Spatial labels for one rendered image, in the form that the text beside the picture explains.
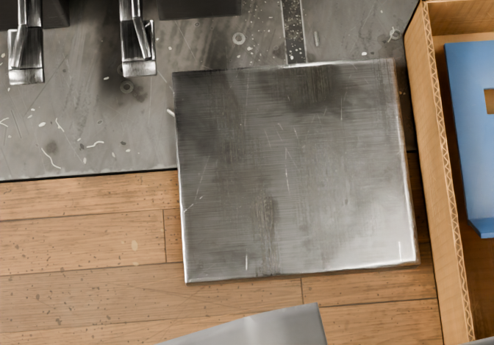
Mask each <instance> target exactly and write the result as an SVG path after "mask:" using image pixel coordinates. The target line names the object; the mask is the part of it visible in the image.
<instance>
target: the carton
mask: <svg viewBox="0 0 494 345"><path fill-rule="evenodd" d="M402 37H403V42H404V53H405V59H406V64H407V75H408V81H409V92H410V97H411V103H412V114H413V119H414V125H415V136H416V141H417V148H418V158H419V163H420V174H421V180H422V186H423V196H424V202H425V208H426V218H427V224H428V230H429V240H430V247H431V252H432V262H433V269H434V279H435V285H436V291H437V301H438V307H439V313H440V323H441V329H442V335H443V345H458V344H463V343H467V342H471V341H476V340H480V339H483V338H489V337H493V336H494V238H480V237H479V236H478V234H477V233H476V232H475V231H474V229H473V228H472V227H471V226H468V221H467V216H466V210H465V200H464V194H463V188H462V178H461V172H460V167H459V156H458V151H457V140H456V135H455V129H454V119H453V113H452V107H451V97H450V91H449V86H448V75H447V70H446V64H445V54H444V48H443V45H444V44H445V43H459V42H471V41H483V40H494V0H418V3H417V4H416V7H415V9H414V11H413V13H412V15H411V17H410V20H409V22H408V24H407V26H406V28H405V30H404V33H403V35H402ZM484 99H485V104H486V110H487V114H488V115H491V114H494V89H489V90H484Z"/></svg>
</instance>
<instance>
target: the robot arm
mask: <svg viewBox="0 0 494 345"><path fill-rule="evenodd" d="M154 345H328V343H327V340H326V334H325V331H324V328H323V322H322V319H321V314H320V311H319V307H318V303H317V302H313V303H309V304H305V305H297V306H293V307H286V308H282V309H278V310H271V311H268V312H264V313H258V314H255V315H252V316H247V317H244V318H241V319H237V320H234V321H230V322H227V323H224V324H220V325H217V326H214V327H211V328H207V329H205V330H200V331H198V332H193V333H191V334H188V335H183V336H181V337H178V338H174V339H171V340H168V341H164V342H161V343H158V344H154ZM458 345H494V336H493V337H489V338H483V339H480V340H476V341H471V342H467V343H463V344H458Z"/></svg>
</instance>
